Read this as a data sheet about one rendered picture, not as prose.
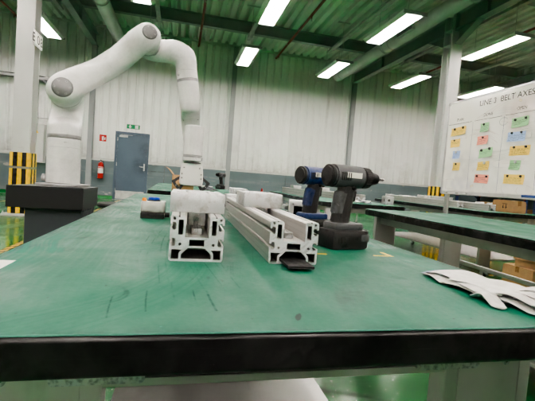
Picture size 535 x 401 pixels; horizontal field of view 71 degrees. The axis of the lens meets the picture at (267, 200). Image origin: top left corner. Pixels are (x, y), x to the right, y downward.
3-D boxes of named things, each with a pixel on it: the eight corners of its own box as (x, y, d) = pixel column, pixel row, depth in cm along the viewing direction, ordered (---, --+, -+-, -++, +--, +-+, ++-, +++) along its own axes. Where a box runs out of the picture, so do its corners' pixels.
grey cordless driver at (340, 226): (311, 244, 101) (318, 163, 100) (367, 243, 111) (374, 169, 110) (329, 250, 95) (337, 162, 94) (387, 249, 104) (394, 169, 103)
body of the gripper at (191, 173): (203, 161, 172) (201, 186, 173) (181, 159, 170) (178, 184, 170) (204, 161, 165) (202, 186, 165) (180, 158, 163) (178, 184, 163)
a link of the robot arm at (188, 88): (176, 86, 174) (183, 153, 177) (177, 78, 159) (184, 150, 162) (196, 86, 177) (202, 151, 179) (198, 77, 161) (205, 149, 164)
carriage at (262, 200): (235, 211, 121) (236, 189, 120) (268, 212, 123) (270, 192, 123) (243, 216, 105) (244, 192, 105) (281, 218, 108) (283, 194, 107)
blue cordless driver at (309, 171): (287, 231, 125) (292, 165, 124) (330, 231, 136) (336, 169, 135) (302, 235, 119) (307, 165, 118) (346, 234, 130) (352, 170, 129)
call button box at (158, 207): (142, 216, 138) (143, 198, 137) (169, 216, 140) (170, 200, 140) (139, 218, 130) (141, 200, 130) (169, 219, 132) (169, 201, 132)
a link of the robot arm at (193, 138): (182, 155, 171) (183, 153, 162) (184, 126, 170) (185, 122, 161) (201, 157, 173) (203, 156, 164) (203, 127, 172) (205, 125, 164)
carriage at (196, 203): (171, 216, 92) (173, 188, 92) (216, 218, 95) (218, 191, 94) (169, 224, 77) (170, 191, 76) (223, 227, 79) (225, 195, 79)
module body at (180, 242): (176, 215, 148) (177, 193, 148) (202, 216, 150) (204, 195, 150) (168, 260, 70) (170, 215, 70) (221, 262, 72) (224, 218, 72)
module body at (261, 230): (224, 217, 152) (226, 196, 152) (249, 219, 155) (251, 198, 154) (267, 263, 74) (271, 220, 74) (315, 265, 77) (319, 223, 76)
